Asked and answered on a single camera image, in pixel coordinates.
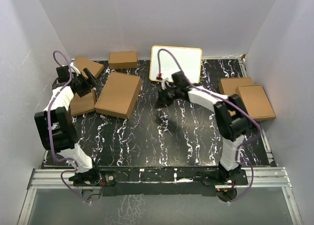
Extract large cardboard box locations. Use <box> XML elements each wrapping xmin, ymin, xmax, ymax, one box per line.
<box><xmin>95</xmin><ymin>72</ymin><xmax>142</xmax><ymax>120</ymax></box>
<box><xmin>218</xmin><ymin>77</ymin><xmax>254</xmax><ymax>96</ymax></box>

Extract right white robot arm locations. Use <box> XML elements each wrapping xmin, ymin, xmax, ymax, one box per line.
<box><xmin>155</xmin><ymin>71</ymin><xmax>261</xmax><ymax>183</ymax></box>

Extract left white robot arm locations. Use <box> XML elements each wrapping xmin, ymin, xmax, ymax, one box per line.
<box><xmin>34</xmin><ymin>65</ymin><xmax>101</xmax><ymax>186</ymax></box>

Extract folded cardboard box back left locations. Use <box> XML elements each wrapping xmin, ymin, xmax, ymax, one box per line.
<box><xmin>74</xmin><ymin>57</ymin><xmax>104</xmax><ymax>78</ymax></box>

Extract folded cardboard box back centre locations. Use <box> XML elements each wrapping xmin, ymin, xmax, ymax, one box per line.
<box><xmin>108</xmin><ymin>51</ymin><xmax>138</xmax><ymax>70</ymax></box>

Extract small folded cardboard box right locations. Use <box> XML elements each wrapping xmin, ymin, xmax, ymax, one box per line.
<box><xmin>235</xmin><ymin>84</ymin><xmax>276</xmax><ymax>122</ymax></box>

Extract black base bar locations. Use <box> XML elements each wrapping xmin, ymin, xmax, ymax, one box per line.
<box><xmin>101</xmin><ymin>166</ymin><xmax>249</xmax><ymax>197</ymax></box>

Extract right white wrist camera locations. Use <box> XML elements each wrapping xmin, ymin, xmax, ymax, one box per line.
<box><xmin>157</xmin><ymin>72</ymin><xmax>170</xmax><ymax>90</ymax></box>

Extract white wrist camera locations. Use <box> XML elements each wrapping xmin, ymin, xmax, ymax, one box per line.
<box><xmin>70</xmin><ymin>62</ymin><xmax>80</xmax><ymax>74</ymax></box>
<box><xmin>157</xmin><ymin>72</ymin><xmax>170</xmax><ymax>90</ymax></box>

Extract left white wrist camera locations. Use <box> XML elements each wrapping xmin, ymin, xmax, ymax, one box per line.
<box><xmin>70</xmin><ymin>62</ymin><xmax>80</xmax><ymax>74</ymax></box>

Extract white board with yellow frame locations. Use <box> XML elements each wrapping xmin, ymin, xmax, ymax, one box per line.
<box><xmin>149</xmin><ymin>45</ymin><xmax>202</xmax><ymax>83</ymax></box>

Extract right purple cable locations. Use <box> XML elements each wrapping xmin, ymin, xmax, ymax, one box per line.
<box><xmin>157</xmin><ymin>48</ymin><xmax>263</xmax><ymax>162</ymax></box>

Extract purple cable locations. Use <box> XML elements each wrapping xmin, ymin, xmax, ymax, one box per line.
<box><xmin>47</xmin><ymin>50</ymin><xmax>79</xmax><ymax>173</ymax></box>
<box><xmin>157</xmin><ymin>48</ymin><xmax>263</xmax><ymax>162</ymax></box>

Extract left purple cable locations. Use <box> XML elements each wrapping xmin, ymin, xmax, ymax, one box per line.
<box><xmin>47</xmin><ymin>50</ymin><xmax>79</xmax><ymax>173</ymax></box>

